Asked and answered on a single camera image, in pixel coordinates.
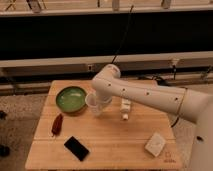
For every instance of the white sponge block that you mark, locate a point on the white sponge block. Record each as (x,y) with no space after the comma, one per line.
(155,144)

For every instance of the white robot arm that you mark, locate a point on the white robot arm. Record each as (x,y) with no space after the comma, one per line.
(194,106)

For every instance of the wall power outlet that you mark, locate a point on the wall power outlet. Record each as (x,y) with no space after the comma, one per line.
(90,67)

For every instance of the green ceramic bowl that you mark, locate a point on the green ceramic bowl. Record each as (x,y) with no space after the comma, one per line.
(71,99)

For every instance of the white tube bottle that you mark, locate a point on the white tube bottle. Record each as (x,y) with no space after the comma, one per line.
(125,108)

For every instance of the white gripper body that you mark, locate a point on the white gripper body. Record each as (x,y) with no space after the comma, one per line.
(103,103)

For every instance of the red chili pepper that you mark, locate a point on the red chili pepper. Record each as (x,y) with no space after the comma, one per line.
(57,124)

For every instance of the black smartphone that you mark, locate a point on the black smartphone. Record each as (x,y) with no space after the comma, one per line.
(79,150)

